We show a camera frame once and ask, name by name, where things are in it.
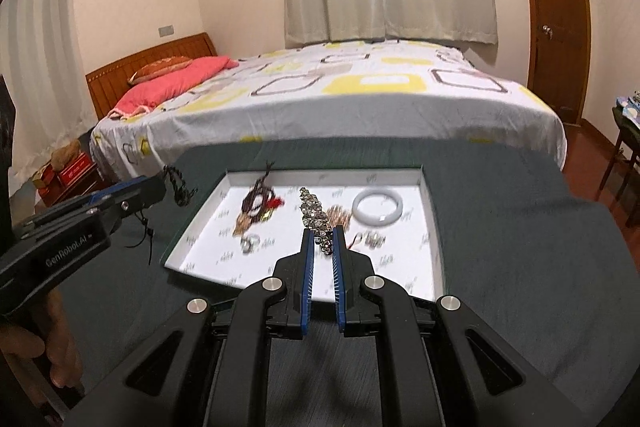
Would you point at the green shallow box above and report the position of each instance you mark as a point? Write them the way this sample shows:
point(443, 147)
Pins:
point(395, 257)

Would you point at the wooden chair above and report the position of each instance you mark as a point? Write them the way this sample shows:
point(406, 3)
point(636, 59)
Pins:
point(617, 152)

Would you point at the gold gift box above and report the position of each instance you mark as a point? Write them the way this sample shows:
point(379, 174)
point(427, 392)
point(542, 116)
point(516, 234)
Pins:
point(44, 177)

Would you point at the person's left hand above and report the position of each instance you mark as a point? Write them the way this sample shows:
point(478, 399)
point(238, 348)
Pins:
point(65, 357)

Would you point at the dark grey tablecloth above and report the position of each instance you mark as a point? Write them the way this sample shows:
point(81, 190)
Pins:
point(500, 232)

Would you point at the wooden door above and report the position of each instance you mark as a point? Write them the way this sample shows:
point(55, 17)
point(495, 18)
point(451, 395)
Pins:
point(555, 7)

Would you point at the red gift box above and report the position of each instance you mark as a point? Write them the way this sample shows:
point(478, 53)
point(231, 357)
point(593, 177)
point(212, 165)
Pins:
point(75, 169)

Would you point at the wooden headboard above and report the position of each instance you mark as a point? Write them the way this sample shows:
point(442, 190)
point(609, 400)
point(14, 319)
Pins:
point(115, 79)

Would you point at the pink pillow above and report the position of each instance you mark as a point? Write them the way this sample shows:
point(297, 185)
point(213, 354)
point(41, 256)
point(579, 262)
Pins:
point(170, 89)

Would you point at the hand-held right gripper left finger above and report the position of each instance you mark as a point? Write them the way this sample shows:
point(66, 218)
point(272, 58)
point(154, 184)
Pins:
point(307, 279)

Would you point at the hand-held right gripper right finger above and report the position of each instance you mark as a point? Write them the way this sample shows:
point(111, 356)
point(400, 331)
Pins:
point(339, 279)

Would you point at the silver brooch with large pearl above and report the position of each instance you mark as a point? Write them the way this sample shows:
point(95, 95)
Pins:
point(250, 244)

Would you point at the red and gold knot charm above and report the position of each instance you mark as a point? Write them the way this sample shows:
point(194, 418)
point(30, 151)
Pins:
point(275, 204)
point(372, 239)

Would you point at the wooden nightstand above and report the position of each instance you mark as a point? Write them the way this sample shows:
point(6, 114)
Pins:
point(75, 194)

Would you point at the grey wall outlet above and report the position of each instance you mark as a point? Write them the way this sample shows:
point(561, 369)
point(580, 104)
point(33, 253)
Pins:
point(165, 30)

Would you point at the bed with patterned sheet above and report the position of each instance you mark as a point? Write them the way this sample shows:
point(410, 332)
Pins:
point(375, 107)

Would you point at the brown plush toy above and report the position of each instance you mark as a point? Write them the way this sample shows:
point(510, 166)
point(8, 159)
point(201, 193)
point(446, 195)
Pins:
point(67, 153)

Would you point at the clothes pile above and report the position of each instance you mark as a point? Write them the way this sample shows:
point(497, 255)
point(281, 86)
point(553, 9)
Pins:
point(627, 109)

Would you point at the white jade bangle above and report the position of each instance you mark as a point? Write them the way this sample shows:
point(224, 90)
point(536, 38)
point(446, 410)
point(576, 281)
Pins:
point(378, 222)

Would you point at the brown cushion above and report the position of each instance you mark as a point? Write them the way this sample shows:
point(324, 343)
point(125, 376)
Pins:
point(160, 69)

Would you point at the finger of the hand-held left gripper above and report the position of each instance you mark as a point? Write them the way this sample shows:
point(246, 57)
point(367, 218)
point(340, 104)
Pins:
point(117, 189)
point(137, 202)

